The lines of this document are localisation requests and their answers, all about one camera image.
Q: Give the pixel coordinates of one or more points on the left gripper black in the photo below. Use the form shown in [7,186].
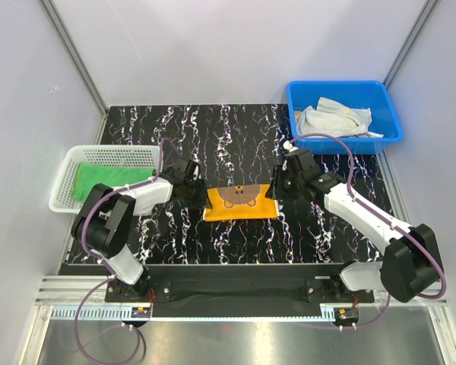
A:
[202,199]

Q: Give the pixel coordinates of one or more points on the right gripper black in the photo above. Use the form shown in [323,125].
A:
[275,190]

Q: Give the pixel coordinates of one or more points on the brown yellow towel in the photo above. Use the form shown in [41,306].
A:
[240,203]

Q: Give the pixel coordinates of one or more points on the light grey towel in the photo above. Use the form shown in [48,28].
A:
[335,119]

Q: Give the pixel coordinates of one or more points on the green microfiber towel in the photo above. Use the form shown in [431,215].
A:
[88,175]

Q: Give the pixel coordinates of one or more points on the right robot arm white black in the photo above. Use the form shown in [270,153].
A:
[411,260]

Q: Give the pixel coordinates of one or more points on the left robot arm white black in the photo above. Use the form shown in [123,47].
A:
[102,225]

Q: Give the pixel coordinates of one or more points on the white perforated plastic basket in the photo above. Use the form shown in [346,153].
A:
[134,156]

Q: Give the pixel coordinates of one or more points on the blue plastic bin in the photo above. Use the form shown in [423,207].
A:
[361,95]

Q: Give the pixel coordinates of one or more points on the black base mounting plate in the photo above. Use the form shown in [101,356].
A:
[276,291]

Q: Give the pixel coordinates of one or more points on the left small circuit board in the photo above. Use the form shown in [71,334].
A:
[141,312]

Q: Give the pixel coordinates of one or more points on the small circuit board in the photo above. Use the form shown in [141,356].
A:
[141,312]
[347,314]

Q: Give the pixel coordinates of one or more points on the right small circuit board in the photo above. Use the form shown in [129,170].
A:
[347,314]

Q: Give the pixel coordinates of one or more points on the aluminium rail front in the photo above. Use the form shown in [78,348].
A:
[71,290]

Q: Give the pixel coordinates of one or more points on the left aluminium frame post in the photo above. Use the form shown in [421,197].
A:
[67,42]

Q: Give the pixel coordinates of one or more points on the aluminium frame post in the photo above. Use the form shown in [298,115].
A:
[67,42]
[410,41]

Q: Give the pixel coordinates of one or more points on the right aluminium frame post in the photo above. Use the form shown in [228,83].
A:
[410,41]

